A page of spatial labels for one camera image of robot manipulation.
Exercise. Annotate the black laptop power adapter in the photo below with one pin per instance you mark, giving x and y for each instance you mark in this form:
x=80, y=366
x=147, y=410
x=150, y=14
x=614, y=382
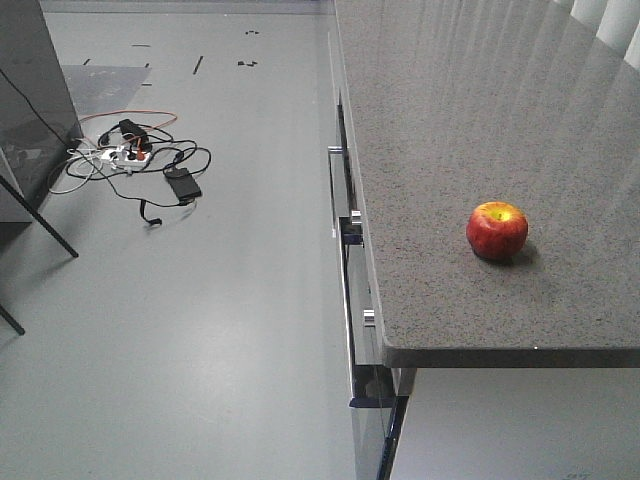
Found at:
x=183, y=184

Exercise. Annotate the dark grey cabinet panel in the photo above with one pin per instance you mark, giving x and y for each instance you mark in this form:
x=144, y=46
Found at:
x=38, y=120

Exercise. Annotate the black slanted stand leg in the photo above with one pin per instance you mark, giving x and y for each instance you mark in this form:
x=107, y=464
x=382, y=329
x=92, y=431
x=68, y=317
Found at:
x=37, y=216

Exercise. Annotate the grey speckled kitchen counter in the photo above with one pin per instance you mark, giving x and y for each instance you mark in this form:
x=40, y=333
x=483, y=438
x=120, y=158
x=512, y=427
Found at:
x=525, y=368

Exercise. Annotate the white power strip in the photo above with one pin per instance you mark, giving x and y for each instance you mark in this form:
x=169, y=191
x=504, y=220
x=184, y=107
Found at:
x=123, y=158

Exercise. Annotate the red yellow apple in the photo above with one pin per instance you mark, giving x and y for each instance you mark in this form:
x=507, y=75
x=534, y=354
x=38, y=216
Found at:
x=497, y=230

